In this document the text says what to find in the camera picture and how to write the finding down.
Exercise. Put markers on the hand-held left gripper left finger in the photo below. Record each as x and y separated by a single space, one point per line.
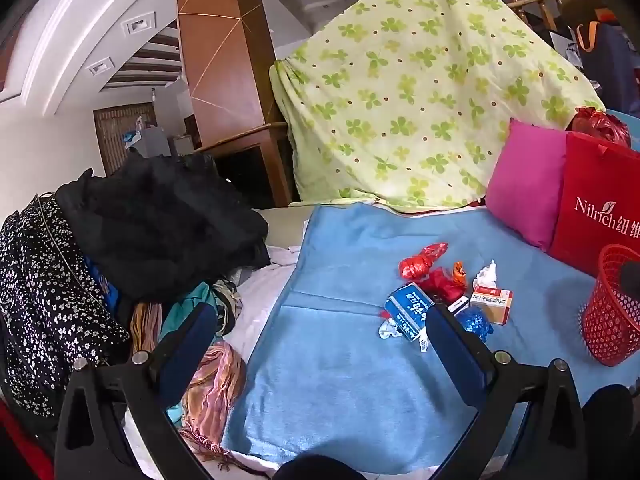
195 340

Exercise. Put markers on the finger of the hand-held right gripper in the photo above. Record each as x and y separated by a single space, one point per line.
631 277

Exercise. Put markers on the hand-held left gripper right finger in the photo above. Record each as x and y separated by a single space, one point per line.
450 355

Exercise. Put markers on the blue plastic bag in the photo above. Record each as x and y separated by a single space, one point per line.
472 322

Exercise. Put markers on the red mesh plastic basket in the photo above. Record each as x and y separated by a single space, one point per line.
607 320

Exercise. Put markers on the blue white tissue packet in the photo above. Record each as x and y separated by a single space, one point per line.
407 310

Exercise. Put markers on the orange white medicine box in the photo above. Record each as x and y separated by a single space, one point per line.
492 305

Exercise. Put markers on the small white paper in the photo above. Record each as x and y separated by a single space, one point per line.
387 330

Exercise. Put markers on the red wrapper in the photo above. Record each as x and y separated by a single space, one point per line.
442 282

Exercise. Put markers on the orange wrapper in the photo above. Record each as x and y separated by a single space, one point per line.
459 272

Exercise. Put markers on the white tissue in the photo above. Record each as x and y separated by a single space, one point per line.
486 276

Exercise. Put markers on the small red plastic bag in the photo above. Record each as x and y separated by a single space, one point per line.
415 265

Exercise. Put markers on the teal cloth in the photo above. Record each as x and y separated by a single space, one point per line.
187 305

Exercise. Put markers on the pink orange striped scarf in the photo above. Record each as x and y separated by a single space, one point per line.
215 385

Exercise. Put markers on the red tote bag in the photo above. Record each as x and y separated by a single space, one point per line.
595 200

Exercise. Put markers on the blue towel blanket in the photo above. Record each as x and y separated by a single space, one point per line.
325 360

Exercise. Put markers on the pink pillow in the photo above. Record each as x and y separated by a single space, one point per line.
525 180

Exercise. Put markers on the large red plastic bag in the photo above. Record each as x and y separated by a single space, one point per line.
597 125

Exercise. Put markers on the black white floral garment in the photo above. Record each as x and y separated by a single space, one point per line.
40 300

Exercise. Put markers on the wooden cabinet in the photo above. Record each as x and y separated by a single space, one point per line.
255 165

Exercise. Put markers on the grey box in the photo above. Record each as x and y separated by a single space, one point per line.
150 142

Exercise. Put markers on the navy bag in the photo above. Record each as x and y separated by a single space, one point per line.
610 60

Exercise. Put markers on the brown woven screen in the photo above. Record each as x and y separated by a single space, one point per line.
115 130

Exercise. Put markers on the white cabinet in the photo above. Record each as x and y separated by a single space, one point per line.
172 105

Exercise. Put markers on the green clover print blanket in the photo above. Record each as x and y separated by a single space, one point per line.
400 85

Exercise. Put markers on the recessed ceiling light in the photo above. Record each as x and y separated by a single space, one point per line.
99 67
139 24

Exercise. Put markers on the brown wooden pillar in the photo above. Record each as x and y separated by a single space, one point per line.
220 50

